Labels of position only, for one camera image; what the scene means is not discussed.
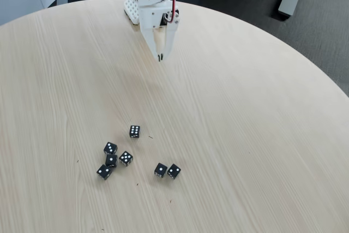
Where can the black dice showing two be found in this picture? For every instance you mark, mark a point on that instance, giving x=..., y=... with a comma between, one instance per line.
x=174, y=171

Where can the black dice with white pips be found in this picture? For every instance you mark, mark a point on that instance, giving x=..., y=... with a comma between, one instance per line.
x=111, y=160

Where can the black dice showing three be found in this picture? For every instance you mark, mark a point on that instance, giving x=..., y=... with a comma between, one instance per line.
x=110, y=148

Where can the black dice showing five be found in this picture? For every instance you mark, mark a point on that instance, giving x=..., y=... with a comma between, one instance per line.
x=125, y=157

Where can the black dice showing six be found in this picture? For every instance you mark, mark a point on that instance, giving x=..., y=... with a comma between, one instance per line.
x=134, y=131

